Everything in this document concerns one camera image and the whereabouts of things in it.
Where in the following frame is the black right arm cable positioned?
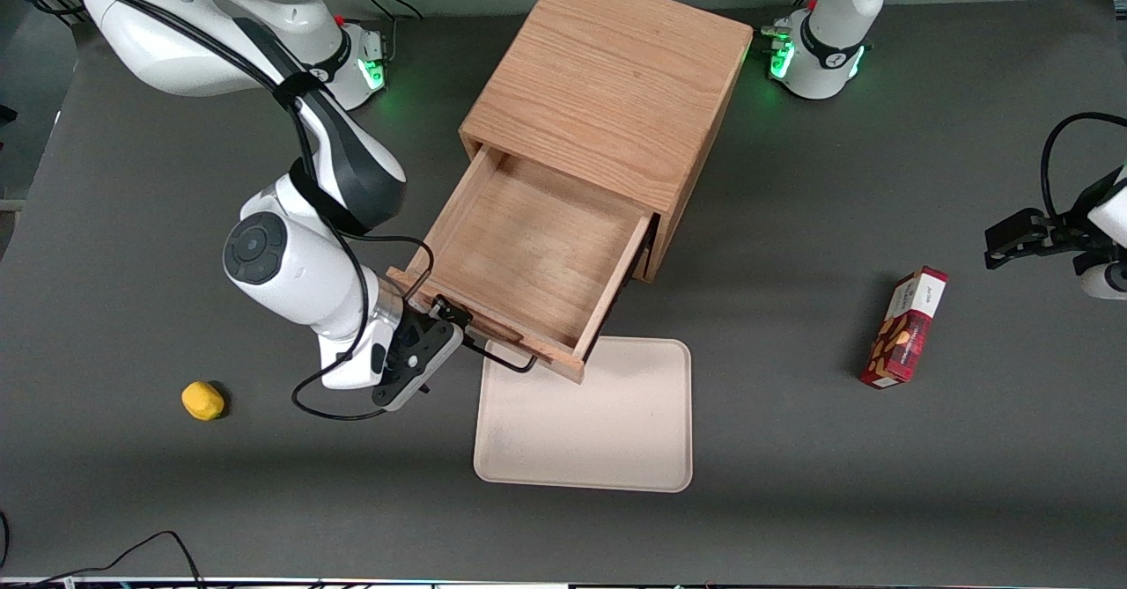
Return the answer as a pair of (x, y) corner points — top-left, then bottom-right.
(26, 0), (436, 421)

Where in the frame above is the dark grey table mat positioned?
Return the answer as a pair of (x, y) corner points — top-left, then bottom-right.
(0, 0), (1127, 583)

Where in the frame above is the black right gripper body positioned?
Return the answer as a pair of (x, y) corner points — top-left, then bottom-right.
(387, 300), (446, 370)

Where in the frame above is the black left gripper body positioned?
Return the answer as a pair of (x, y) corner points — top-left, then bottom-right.
(1044, 171), (1119, 261)

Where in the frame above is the wooden drawer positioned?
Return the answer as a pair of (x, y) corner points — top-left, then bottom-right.
(387, 144), (659, 385)

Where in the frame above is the wooden drawer cabinet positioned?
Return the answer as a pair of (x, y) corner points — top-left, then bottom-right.
(460, 0), (755, 283)

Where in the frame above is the black metal drawer handle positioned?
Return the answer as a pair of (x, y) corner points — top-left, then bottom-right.
(456, 325), (539, 375)

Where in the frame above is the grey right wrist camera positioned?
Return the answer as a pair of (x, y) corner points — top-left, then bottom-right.
(372, 318), (465, 411)

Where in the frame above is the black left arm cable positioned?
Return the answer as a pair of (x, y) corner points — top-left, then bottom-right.
(1041, 112), (1127, 220)

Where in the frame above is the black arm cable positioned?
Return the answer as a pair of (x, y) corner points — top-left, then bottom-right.
(26, 0), (436, 421)
(1041, 112), (1127, 220)

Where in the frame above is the black loose table cable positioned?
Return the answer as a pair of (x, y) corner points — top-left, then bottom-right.
(0, 531), (205, 589)

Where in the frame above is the beige plastic tray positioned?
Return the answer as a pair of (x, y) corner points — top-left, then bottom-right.
(473, 335), (694, 494)

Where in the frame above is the yellow lemon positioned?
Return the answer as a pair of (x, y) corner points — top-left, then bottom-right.
(181, 381), (226, 422)

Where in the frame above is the red cookie box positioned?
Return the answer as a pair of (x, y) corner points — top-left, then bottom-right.
(858, 266), (950, 390)

